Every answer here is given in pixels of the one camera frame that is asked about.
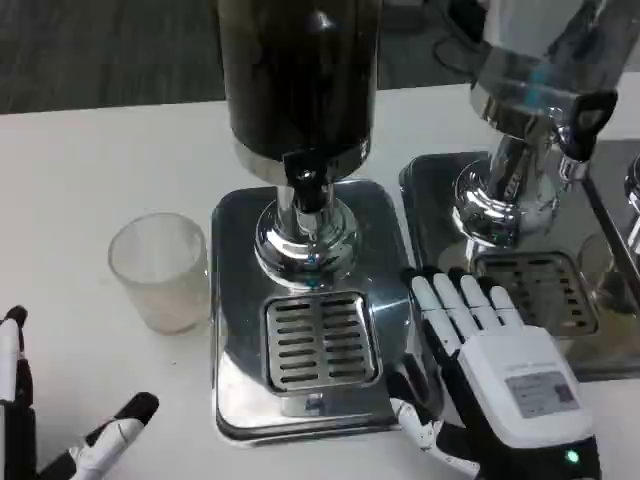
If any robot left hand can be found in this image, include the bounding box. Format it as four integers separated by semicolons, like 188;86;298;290
0;305;160;480

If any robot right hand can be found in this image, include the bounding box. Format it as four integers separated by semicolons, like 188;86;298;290
387;267;603;480

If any steel slotted drip grid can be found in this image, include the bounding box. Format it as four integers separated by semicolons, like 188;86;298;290
472;251;600;340
263;292;385;396

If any steel drip tray base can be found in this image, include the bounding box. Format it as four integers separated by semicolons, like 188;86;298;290
209;180;441;443
398;139;640;383

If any clear ribbed glass cup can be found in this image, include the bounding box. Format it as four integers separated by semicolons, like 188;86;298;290
108;211;210;336

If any steel drink dispenser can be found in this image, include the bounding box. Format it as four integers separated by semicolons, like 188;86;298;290
452;0;640;247

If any black dispenser tap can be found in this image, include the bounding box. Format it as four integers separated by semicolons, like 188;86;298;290
282;146;335;236

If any dark drink dispenser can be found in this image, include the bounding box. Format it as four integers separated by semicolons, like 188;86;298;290
216;0;383;291

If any black dispenser tap handle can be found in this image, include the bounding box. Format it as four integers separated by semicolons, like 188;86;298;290
564;91;618;163

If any black cable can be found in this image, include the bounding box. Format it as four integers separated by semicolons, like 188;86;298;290
430;0;484;77

